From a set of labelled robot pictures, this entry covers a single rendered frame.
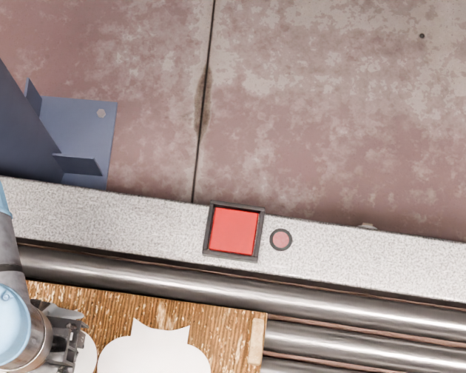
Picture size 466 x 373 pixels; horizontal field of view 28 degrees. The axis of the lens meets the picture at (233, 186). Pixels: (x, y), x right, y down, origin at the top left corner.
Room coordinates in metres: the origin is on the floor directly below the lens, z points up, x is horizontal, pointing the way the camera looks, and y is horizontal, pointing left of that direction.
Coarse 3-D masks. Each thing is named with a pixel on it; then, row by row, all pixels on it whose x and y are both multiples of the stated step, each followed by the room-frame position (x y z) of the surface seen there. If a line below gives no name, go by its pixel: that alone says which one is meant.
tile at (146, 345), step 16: (128, 336) 0.15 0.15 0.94; (144, 336) 0.15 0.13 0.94; (160, 336) 0.14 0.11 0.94; (176, 336) 0.14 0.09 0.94; (112, 352) 0.13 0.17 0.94; (128, 352) 0.13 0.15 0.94; (144, 352) 0.13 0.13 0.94; (160, 352) 0.12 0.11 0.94; (176, 352) 0.12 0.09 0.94; (192, 352) 0.12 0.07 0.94; (112, 368) 0.11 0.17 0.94; (128, 368) 0.11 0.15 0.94; (144, 368) 0.11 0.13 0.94; (160, 368) 0.10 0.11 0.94; (176, 368) 0.10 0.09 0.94; (192, 368) 0.10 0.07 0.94; (208, 368) 0.10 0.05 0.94
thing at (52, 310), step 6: (48, 306) 0.19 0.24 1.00; (54, 306) 0.19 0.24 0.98; (48, 312) 0.18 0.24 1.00; (54, 312) 0.18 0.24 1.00; (60, 312) 0.18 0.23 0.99; (66, 312) 0.18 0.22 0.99; (72, 312) 0.18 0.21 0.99; (78, 312) 0.18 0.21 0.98; (72, 318) 0.17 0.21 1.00; (78, 318) 0.17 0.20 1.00
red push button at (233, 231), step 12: (216, 216) 0.30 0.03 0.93; (228, 216) 0.30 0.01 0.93; (240, 216) 0.30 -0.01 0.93; (252, 216) 0.30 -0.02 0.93; (216, 228) 0.29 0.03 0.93; (228, 228) 0.29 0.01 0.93; (240, 228) 0.28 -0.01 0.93; (252, 228) 0.28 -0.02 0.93; (216, 240) 0.27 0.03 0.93; (228, 240) 0.27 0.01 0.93; (240, 240) 0.27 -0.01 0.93; (252, 240) 0.27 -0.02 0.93; (240, 252) 0.25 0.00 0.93; (252, 252) 0.25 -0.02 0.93
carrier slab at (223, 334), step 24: (48, 288) 0.22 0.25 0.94; (72, 288) 0.22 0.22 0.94; (96, 312) 0.18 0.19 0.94; (120, 312) 0.18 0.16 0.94; (144, 312) 0.18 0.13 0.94; (168, 312) 0.18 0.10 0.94; (192, 312) 0.17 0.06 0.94; (216, 312) 0.17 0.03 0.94; (240, 312) 0.17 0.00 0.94; (264, 312) 0.17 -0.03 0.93; (96, 336) 0.15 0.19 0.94; (120, 336) 0.15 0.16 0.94; (192, 336) 0.14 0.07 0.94; (216, 336) 0.14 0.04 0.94; (240, 336) 0.14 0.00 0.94; (264, 336) 0.14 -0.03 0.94; (216, 360) 0.11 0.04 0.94; (240, 360) 0.11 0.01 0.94
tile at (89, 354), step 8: (88, 336) 0.15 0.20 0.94; (88, 344) 0.14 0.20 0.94; (80, 352) 0.13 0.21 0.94; (88, 352) 0.13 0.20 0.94; (96, 352) 0.13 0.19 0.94; (80, 360) 0.12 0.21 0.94; (88, 360) 0.12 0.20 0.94; (96, 360) 0.12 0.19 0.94; (80, 368) 0.11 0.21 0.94; (88, 368) 0.11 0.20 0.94
